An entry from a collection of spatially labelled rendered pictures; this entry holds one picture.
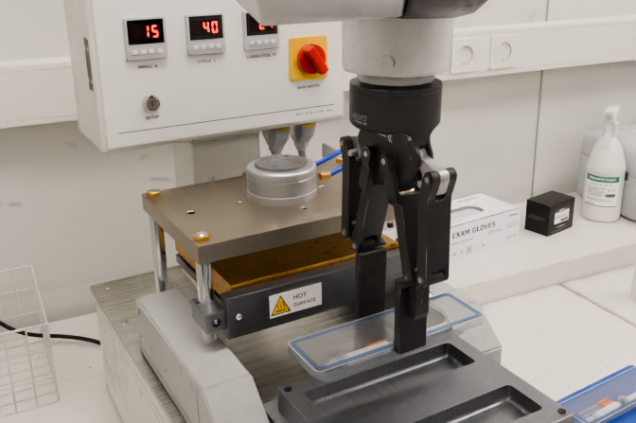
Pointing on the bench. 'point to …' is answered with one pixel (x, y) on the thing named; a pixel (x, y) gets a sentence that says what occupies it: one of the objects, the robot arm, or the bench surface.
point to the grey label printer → (626, 165)
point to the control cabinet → (190, 61)
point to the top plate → (254, 207)
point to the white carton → (481, 225)
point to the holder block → (423, 392)
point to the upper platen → (275, 261)
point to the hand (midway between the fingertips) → (389, 301)
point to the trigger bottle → (605, 172)
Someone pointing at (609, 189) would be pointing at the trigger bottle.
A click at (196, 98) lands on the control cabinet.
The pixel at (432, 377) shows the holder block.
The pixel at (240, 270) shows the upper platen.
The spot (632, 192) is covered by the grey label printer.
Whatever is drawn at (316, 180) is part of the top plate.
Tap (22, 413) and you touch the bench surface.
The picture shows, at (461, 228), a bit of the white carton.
